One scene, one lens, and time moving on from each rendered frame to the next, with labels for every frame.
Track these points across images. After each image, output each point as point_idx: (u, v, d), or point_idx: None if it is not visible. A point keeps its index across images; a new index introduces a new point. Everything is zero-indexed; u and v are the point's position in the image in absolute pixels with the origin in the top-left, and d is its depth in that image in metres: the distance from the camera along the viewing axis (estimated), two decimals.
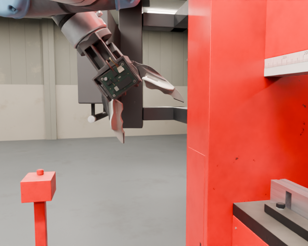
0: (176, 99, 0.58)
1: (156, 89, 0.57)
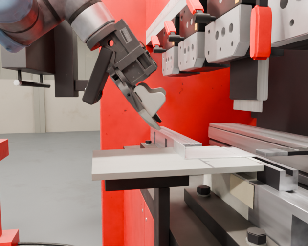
0: (155, 118, 0.62)
1: None
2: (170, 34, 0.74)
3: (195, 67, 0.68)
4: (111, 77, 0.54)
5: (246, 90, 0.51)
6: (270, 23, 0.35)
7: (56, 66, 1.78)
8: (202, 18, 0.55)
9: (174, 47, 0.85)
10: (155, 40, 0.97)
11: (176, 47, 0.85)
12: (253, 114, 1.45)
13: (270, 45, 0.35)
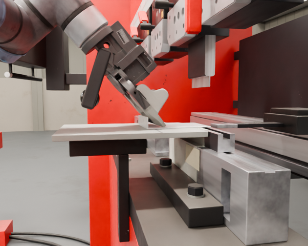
0: (151, 120, 0.62)
1: None
2: (141, 23, 0.80)
3: (162, 51, 0.74)
4: (113, 78, 0.53)
5: (198, 68, 0.57)
6: (200, 2, 0.41)
7: (48, 59, 1.84)
8: (161, 4, 0.61)
9: (148, 36, 0.91)
10: (134, 30, 1.03)
11: (150, 35, 0.91)
12: (234, 105, 1.51)
13: (200, 20, 0.41)
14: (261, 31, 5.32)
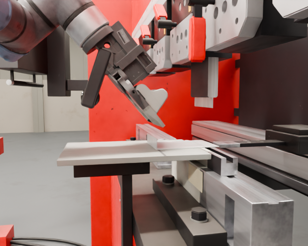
0: None
1: None
2: (143, 38, 0.81)
3: (164, 68, 0.75)
4: (113, 77, 0.54)
5: (201, 88, 0.58)
6: (204, 31, 0.42)
7: (49, 66, 1.84)
8: (164, 24, 0.61)
9: (150, 49, 0.92)
10: (136, 42, 1.04)
11: (152, 49, 0.92)
12: (235, 112, 1.51)
13: (204, 50, 0.42)
14: None
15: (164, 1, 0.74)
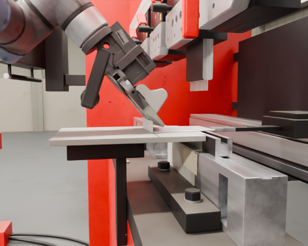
0: None
1: None
2: (140, 25, 0.80)
3: (160, 54, 0.74)
4: (112, 78, 0.54)
5: (196, 71, 0.57)
6: (197, 7, 0.41)
7: (47, 61, 1.84)
8: (159, 8, 0.60)
9: (147, 38, 0.91)
10: (133, 32, 1.03)
11: (149, 38, 0.91)
12: (233, 106, 1.51)
13: (197, 25, 0.41)
14: (261, 32, 5.32)
15: None
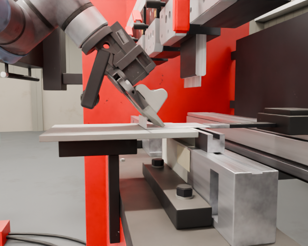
0: None
1: None
2: (135, 22, 0.80)
3: (155, 51, 0.74)
4: (112, 78, 0.54)
5: (189, 67, 0.57)
6: (187, 0, 0.40)
7: (44, 59, 1.83)
8: (153, 3, 0.60)
9: (143, 36, 0.91)
10: (129, 30, 1.03)
11: (144, 35, 0.91)
12: (231, 105, 1.50)
13: (188, 19, 0.41)
14: None
15: None
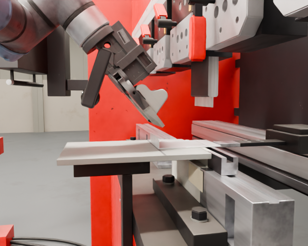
0: None
1: None
2: (143, 37, 0.81)
3: (165, 67, 0.75)
4: (113, 77, 0.54)
5: (201, 88, 0.57)
6: (204, 30, 0.41)
7: (49, 66, 1.84)
8: (165, 24, 0.61)
9: (150, 49, 0.91)
10: (136, 42, 1.04)
11: (152, 48, 0.92)
12: (235, 112, 1.51)
13: (204, 49, 0.42)
14: None
15: (164, 0, 0.74)
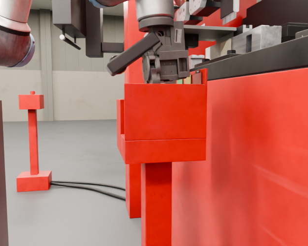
0: None
1: None
2: None
3: (200, 7, 1.14)
4: (148, 60, 0.55)
5: (228, 9, 0.97)
6: None
7: (87, 30, 2.23)
8: None
9: (186, 2, 1.31)
10: None
11: (187, 1, 1.31)
12: None
13: None
14: None
15: None
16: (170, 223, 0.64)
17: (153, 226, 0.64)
